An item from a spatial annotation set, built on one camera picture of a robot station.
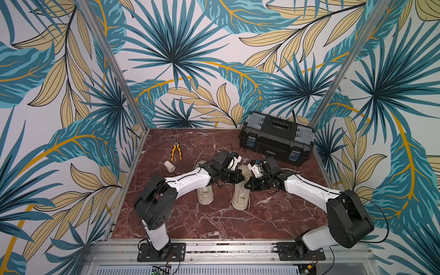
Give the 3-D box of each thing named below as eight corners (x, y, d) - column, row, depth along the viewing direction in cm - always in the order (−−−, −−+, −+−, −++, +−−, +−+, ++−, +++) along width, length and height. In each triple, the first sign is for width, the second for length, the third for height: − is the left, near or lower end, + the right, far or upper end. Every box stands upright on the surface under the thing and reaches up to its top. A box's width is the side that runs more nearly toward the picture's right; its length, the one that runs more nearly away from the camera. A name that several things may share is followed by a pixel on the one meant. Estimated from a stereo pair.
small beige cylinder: (164, 167, 101) (162, 163, 98) (169, 163, 103) (167, 159, 100) (171, 174, 99) (169, 170, 95) (176, 169, 101) (175, 165, 97)
